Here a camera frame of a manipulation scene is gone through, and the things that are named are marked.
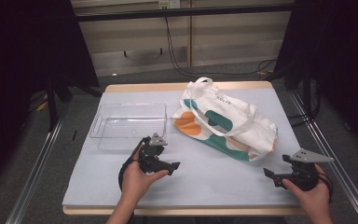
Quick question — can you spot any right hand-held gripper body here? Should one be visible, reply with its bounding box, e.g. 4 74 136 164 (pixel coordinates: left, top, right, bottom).
282 147 336 191

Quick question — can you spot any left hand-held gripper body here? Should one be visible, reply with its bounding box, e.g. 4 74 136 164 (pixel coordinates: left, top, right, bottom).
137 133 170 175

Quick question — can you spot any white patterned tote bag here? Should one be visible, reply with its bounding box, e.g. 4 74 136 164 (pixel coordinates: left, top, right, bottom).
171 77 279 162

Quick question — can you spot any person's right hand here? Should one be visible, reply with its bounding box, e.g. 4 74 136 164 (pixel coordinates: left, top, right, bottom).
281 163 333 217

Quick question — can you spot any person's left hand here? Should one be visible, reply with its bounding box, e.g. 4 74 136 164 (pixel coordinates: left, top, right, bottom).
120 145 171 203

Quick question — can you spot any clear plastic container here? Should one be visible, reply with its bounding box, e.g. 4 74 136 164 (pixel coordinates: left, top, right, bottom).
89 102 168 151

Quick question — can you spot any black metal stand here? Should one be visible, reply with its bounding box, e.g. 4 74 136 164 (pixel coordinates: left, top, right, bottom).
44 77 104 133
263 59 322 129

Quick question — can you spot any black curtain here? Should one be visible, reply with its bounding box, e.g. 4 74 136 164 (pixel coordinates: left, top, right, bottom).
0 0 101 195
273 0 358 158

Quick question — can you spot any black horizontal bar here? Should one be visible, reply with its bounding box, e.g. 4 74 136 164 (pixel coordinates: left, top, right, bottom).
74 3 296 22

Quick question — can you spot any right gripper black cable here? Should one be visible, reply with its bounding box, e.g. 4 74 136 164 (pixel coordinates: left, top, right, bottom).
316 167 335 203

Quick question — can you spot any metal floor rail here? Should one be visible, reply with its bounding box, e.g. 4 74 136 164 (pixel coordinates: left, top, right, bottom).
288 91 358 224
5 105 67 224

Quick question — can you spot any black floor cable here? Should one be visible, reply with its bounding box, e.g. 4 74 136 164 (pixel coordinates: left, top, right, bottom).
164 17 278 79

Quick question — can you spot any white wall socket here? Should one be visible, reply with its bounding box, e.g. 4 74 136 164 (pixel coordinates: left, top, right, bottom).
158 0 181 9

